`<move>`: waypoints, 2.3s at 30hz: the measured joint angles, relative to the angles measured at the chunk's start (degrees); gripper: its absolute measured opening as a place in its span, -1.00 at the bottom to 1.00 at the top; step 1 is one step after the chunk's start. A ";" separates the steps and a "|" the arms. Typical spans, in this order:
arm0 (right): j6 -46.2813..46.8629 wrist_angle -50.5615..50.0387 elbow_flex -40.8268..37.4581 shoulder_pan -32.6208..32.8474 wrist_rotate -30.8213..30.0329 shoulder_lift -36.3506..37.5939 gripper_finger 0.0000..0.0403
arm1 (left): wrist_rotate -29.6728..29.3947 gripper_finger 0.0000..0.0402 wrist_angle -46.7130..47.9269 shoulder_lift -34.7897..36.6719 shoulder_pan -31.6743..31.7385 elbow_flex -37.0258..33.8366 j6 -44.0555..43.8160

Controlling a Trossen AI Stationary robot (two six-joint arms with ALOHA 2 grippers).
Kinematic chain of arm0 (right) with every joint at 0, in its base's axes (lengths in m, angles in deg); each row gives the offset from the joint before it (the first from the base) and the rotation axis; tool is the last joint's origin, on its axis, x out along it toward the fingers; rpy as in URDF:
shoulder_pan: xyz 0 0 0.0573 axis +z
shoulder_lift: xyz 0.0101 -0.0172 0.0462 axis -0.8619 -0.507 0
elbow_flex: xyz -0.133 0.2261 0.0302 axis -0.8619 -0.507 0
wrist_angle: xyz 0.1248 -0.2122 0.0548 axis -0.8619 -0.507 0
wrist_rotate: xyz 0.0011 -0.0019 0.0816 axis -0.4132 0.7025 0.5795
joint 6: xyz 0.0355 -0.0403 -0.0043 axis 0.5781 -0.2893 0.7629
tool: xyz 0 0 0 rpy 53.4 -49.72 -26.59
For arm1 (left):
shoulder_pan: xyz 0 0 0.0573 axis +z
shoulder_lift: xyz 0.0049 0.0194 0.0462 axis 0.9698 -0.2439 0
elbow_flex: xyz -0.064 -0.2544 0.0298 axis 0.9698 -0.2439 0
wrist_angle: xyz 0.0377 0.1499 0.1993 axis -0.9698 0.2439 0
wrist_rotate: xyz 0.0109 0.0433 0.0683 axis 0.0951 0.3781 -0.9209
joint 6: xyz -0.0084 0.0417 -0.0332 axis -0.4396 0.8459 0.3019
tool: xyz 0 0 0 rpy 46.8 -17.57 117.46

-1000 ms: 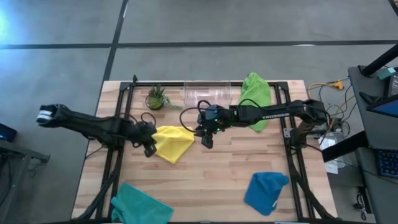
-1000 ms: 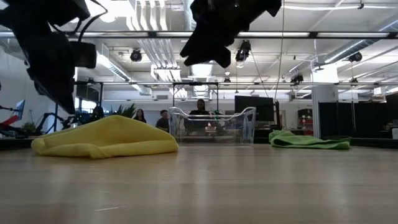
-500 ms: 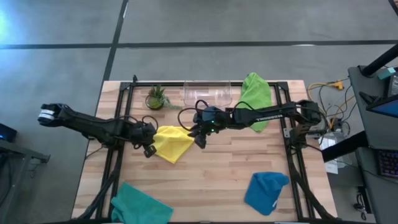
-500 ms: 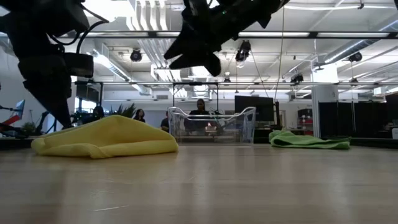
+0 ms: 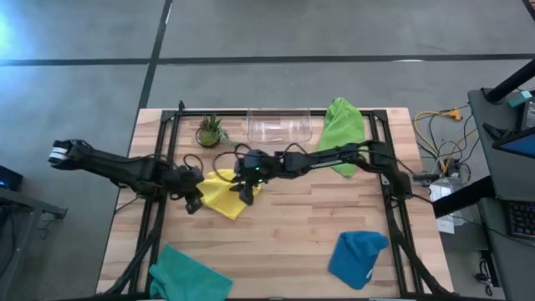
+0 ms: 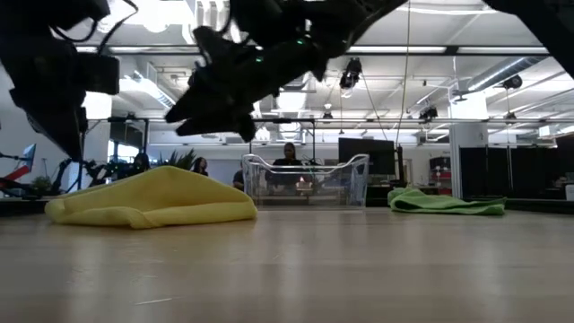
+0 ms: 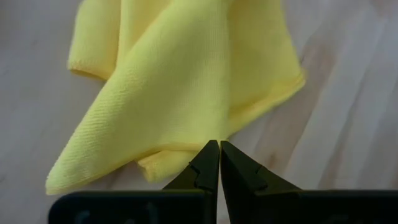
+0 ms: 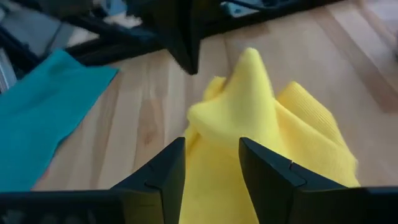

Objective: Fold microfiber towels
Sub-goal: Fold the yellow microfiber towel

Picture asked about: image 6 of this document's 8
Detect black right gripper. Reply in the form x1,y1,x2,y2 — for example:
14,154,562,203
164,38,329,143

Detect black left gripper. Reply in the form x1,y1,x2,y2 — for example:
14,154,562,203
0,38,90,163

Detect yellow microfiber towel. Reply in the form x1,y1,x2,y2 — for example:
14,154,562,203
44,165,259,231

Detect green microfiber towel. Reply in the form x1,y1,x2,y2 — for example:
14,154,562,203
387,187,509,217

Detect tilted screen on stand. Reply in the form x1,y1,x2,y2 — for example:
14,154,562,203
21,143,38,174

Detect small background plant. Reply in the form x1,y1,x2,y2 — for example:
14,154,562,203
30,175,54,196

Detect potted succulent plant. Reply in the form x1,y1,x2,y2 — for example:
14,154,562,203
156,148,199,172

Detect clear plastic bin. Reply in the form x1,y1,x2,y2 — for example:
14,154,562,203
241,153,371,209

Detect black computer monitor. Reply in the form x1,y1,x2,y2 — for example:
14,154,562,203
338,137,396,177

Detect black partition panels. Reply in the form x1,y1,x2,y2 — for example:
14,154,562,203
459,145,557,201

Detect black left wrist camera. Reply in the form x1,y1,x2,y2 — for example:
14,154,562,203
75,52,121,96

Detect black aluminium table frame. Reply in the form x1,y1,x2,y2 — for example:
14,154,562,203
0,196,574,216

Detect hanging black camera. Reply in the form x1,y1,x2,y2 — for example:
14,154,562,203
339,57,363,92

